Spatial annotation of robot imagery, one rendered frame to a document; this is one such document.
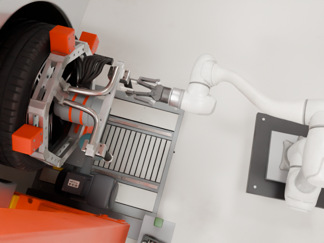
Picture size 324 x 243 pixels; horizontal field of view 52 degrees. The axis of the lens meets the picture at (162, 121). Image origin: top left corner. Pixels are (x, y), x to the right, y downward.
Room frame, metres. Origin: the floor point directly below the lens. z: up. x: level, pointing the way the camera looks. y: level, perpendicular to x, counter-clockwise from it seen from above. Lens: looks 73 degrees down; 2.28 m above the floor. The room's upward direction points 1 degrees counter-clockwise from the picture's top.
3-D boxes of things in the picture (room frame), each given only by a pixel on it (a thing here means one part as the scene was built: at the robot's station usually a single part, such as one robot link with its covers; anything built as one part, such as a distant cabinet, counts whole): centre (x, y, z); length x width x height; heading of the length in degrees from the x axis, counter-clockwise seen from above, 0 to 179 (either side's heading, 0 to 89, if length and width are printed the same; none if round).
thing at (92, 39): (0.82, 0.34, 0.85); 0.09 x 0.08 x 0.07; 163
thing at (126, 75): (0.62, 0.18, 0.93); 0.09 x 0.05 x 0.05; 73
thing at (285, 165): (0.36, -0.79, 0.36); 0.22 x 0.18 x 0.06; 164
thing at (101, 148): (0.29, 0.28, 0.93); 0.09 x 0.05 x 0.05; 73
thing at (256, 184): (0.34, -0.78, 0.15); 0.50 x 0.50 x 0.30; 77
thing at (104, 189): (0.21, 0.48, 0.26); 0.42 x 0.18 x 0.35; 73
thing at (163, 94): (0.57, 0.00, 0.83); 0.09 x 0.08 x 0.07; 73
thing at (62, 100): (0.39, 0.34, 1.03); 0.19 x 0.18 x 0.11; 73
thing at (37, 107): (0.52, 0.43, 0.85); 0.54 x 0.07 x 0.54; 163
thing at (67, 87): (0.58, 0.28, 1.03); 0.19 x 0.18 x 0.11; 73
